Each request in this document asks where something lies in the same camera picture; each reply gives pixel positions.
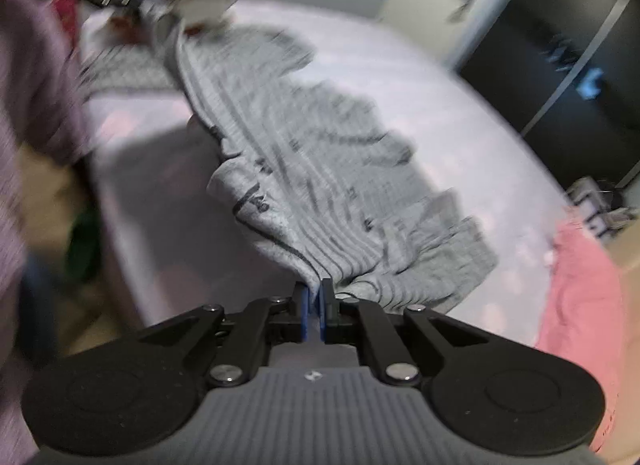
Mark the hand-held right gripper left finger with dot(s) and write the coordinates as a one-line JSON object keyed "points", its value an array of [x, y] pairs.
{"points": [[303, 312]]}

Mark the grey striped pajama top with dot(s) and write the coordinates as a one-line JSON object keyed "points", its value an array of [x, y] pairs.
{"points": [[310, 155]]}

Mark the white bedside drawer unit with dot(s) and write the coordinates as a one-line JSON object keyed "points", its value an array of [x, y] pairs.
{"points": [[600, 207]]}

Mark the black wardrobe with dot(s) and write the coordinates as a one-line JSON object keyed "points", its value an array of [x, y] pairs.
{"points": [[525, 60]]}

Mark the plain pink pillow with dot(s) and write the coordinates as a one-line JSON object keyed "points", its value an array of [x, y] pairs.
{"points": [[580, 305]]}

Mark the beige padded headboard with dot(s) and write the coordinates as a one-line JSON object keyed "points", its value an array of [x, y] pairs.
{"points": [[631, 265]]}

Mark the person's left forearm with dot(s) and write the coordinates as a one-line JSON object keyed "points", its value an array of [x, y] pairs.
{"points": [[35, 70]]}

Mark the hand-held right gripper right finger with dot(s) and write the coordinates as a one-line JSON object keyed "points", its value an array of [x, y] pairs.
{"points": [[326, 312]]}

